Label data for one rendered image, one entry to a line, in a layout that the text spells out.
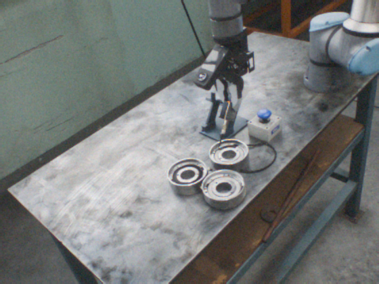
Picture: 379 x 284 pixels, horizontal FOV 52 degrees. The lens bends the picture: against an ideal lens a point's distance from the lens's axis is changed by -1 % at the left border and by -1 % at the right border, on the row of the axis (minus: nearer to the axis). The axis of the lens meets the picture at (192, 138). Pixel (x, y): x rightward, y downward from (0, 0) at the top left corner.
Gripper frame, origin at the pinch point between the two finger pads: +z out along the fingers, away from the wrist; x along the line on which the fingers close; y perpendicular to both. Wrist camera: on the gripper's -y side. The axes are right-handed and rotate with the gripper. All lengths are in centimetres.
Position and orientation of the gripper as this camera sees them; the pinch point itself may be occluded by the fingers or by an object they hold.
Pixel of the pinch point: (229, 107)
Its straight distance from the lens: 104.6
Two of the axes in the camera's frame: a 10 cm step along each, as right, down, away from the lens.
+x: -7.0, -3.3, 6.3
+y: 6.9, -5.2, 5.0
